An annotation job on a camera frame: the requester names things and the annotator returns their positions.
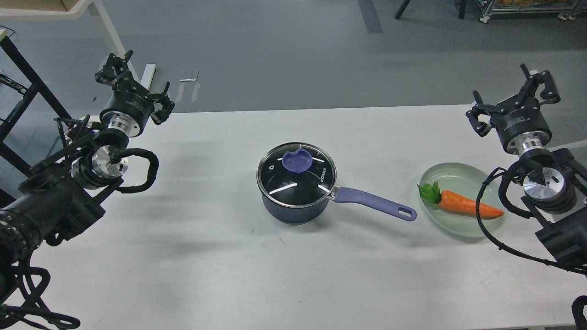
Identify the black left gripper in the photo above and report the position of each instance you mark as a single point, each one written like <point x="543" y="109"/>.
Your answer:
<point x="125" y="110"/>

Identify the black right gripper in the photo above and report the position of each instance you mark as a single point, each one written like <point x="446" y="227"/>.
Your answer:
<point x="525" y="121"/>

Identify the glass pot lid purple knob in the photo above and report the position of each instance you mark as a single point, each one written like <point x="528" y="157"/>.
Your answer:
<point x="296" y="175"/>

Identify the dark blue saucepan purple handle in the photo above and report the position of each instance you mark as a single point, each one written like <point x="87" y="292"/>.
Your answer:
<point x="338" y="195"/>

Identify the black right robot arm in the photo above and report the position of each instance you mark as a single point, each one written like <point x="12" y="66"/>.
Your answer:
<point x="540" y="185"/>

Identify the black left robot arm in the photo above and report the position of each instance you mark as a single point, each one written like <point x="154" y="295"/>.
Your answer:
<point x="62" y="197"/>

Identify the pale green oval plate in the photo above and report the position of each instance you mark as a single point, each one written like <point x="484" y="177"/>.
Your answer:
<point x="464" y="180"/>

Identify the black metal rack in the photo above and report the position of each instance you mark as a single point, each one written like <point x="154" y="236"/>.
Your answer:
<point x="37" y="87"/>

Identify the metal wheeled cart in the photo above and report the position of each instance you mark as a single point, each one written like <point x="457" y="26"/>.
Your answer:
<point x="566" y="10"/>

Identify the black stand legs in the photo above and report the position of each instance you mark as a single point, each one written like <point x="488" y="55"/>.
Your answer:
<point x="429" y="9"/>

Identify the orange toy carrot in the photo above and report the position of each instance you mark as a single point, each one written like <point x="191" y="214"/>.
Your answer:
<point x="451" y="201"/>

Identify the white desk frame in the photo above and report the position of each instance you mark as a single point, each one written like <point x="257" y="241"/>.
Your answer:
<point x="65" y="42"/>

